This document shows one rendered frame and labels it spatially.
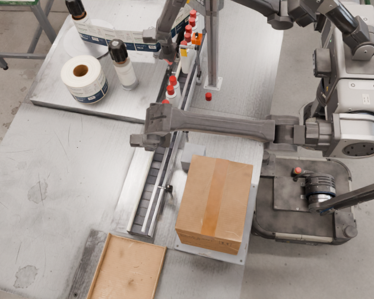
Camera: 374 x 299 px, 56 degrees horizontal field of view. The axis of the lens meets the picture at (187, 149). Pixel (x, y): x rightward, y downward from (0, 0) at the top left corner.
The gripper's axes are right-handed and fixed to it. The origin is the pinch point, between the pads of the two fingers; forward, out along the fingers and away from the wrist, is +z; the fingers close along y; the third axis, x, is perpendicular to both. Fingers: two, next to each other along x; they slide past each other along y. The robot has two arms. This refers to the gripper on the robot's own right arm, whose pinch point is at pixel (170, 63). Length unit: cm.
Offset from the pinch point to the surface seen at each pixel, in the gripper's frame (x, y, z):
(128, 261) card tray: 3, 93, 18
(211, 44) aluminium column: 19.8, -4.3, -11.3
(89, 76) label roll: -36.4, 15.8, -1.2
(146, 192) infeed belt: 4, 63, 14
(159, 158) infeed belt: 4.8, 45.4, 13.7
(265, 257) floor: 67, 62, 102
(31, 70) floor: -154, -51, 100
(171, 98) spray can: 6.7, 21.6, -1.8
